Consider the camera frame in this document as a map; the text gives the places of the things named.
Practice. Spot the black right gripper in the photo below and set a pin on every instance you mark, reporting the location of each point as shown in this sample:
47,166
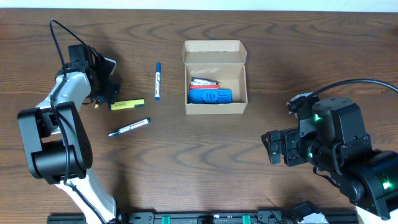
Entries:
290,139

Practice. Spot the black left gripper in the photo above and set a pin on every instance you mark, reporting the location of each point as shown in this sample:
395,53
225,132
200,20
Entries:
112,89

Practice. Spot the yellow highlighter pen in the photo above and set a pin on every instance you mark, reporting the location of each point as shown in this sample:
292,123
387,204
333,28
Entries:
128,104

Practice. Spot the black whiteboard marker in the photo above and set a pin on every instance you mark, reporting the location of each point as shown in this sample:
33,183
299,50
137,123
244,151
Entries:
130,127

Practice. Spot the blue plastic staple remover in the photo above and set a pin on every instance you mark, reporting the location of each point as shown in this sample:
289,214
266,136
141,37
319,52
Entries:
208,96

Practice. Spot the brown cardboard box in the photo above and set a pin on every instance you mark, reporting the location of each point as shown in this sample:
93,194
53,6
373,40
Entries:
218,60

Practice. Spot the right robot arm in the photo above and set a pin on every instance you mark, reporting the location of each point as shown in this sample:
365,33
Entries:
331,136

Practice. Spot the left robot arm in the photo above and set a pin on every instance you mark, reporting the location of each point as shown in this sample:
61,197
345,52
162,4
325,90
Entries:
55,142

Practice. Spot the blue whiteboard marker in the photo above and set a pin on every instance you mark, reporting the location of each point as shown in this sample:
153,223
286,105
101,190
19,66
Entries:
157,81

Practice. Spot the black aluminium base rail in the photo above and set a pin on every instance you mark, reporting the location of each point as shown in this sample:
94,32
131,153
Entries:
305,212

